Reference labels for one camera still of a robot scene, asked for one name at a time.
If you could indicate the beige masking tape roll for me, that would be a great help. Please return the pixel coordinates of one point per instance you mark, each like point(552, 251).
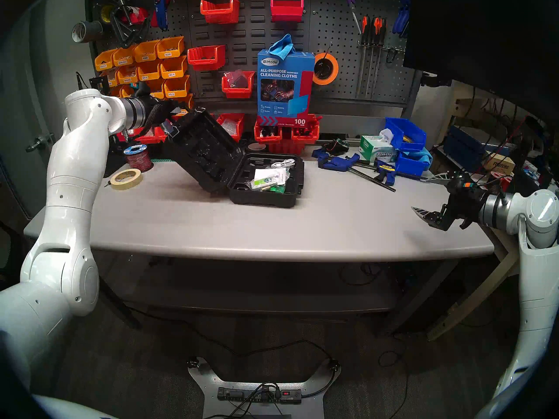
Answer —
point(115, 181)

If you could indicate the clear bag white green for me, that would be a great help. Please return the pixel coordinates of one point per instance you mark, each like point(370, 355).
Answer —
point(266, 178)

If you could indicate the white tissue wipe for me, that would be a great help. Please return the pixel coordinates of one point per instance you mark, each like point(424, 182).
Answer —
point(386, 136)

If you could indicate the small green packet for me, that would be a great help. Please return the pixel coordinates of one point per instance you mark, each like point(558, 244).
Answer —
point(278, 188)

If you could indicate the grey duct tape roll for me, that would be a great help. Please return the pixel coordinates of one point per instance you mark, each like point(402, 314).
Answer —
point(91, 29)

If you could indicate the black tool box green sticker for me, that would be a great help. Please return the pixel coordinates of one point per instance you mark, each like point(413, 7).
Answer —
point(209, 156)

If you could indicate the dark pegboard wall panel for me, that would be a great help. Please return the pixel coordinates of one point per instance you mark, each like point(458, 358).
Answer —
point(253, 34)

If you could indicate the black metal clamp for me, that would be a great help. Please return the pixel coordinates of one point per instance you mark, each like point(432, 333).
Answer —
point(119, 27)

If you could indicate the light blue cloth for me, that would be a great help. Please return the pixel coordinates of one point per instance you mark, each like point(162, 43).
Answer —
point(426, 156)

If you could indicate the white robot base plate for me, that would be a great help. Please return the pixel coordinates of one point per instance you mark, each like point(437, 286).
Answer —
point(209, 392)

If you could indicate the blue storage box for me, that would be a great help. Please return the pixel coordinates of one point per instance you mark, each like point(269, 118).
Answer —
point(463, 147)

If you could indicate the black power strip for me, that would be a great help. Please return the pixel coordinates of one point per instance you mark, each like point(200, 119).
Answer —
point(240, 395)

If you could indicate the blue microfiber cloth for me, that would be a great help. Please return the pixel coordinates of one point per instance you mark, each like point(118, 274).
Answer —
point(283, 45)

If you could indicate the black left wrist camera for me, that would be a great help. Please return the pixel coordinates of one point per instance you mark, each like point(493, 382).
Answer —
point(142, 93)

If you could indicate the blue plastic bin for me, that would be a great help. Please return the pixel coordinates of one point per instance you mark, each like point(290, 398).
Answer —
point(410, 166)

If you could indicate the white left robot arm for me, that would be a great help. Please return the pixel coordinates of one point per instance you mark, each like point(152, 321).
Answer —
point(74, 182)

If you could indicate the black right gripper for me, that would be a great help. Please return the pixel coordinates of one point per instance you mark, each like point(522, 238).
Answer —
point(467, 206)

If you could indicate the clear bag of parts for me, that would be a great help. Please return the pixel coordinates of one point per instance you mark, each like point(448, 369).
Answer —
point(229, 126)
point(236, 78)

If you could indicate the black carabiner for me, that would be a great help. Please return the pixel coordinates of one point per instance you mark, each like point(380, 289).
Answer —
point(386, 56)

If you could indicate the brown cardboard box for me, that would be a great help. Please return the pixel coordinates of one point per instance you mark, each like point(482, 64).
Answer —
point(499, 164)

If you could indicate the black monitor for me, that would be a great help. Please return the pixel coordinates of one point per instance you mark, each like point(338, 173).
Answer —
point(480, 38)

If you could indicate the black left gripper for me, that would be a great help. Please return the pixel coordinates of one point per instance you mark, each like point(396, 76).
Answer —
point(166, 112)

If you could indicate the blue yellow bar clamp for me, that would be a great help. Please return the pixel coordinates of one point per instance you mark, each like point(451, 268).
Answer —
point(384, 169)

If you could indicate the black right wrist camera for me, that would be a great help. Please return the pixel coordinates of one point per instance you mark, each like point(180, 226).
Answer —
point(465, 187)

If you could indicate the beige wooden side table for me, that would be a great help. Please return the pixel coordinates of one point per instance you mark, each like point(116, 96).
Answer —
point(471, 298)

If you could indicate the orange black screwdriver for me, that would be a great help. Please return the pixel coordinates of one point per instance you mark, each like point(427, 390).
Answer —
point(383, 27)
point(364, 27)
point(375, 27)

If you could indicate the yellow screw bin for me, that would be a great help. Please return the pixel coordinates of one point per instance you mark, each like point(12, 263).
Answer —
point(126, 90)
point(125, 59)
point(117, 91)
point(111, 78)
point(174, 71)
point(128, 77)
point(147, 55)
point(150, 74)
point(188, 101)
point(177, 91)
point(158, 90)
point(170, 51)
point(105, 63)

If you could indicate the black tape roll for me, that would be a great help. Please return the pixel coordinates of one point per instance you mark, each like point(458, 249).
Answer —
point(247, 149)

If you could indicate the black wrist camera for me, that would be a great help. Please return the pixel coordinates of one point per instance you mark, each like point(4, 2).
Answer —
point(465, 187)
point(142, 93)

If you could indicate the orange tape roll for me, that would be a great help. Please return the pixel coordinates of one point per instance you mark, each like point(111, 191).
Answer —
point(335, 69)

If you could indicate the black white equipment case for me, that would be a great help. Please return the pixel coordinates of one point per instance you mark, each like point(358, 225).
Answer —
point(533, 178)

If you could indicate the black monitor mount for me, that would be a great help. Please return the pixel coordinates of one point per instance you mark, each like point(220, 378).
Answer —
point(436, 80)

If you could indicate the blue cleaning cloths box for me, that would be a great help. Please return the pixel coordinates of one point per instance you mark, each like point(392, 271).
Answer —
point(286, 86)

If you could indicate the red plastic bin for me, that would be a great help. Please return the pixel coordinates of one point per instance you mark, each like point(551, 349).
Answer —
point(236, 132)
point(238, 92)
point(205, 60)
point(220, 14)
point(305, 139)
point(267, 139)
point(150, 138)
point(124, 137)
point(287, 11)

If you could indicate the blue plastic object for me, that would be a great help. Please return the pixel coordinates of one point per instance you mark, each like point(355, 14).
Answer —
point(401, 125)

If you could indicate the dark table leg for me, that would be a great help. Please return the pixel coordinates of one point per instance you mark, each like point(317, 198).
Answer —
point(419, 298)
point(124, 311)

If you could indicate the yellow tape roll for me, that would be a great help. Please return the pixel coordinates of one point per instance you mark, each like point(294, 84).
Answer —
point(105, 14)

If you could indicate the red white hand tool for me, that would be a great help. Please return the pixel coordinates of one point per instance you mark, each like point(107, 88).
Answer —
point(137, 15)

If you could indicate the green white wipes box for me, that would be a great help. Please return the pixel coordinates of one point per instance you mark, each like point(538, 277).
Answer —
point(377, 154)

